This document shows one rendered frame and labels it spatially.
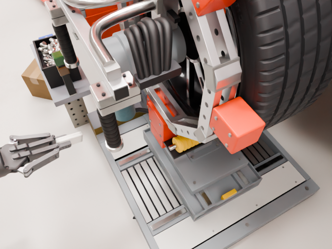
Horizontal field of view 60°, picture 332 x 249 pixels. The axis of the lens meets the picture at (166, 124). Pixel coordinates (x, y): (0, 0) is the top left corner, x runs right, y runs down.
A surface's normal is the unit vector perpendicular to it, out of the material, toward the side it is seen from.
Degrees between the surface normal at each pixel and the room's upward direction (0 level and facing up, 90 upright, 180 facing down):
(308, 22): 57
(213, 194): 0
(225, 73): 45
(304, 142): 0
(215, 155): 0
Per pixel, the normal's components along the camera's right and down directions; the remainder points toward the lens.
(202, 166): 0.00, -0.58
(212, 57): 0.34, 0.09
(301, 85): 0.47, 0.60
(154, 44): 0.07, 0.22
